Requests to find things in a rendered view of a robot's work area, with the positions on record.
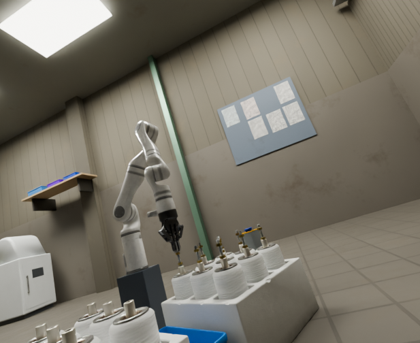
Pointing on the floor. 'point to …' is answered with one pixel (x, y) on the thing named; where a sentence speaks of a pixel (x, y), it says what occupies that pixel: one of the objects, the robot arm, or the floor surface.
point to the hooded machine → (19, 280)
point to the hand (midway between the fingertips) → (175, 246)
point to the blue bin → (200, 335)
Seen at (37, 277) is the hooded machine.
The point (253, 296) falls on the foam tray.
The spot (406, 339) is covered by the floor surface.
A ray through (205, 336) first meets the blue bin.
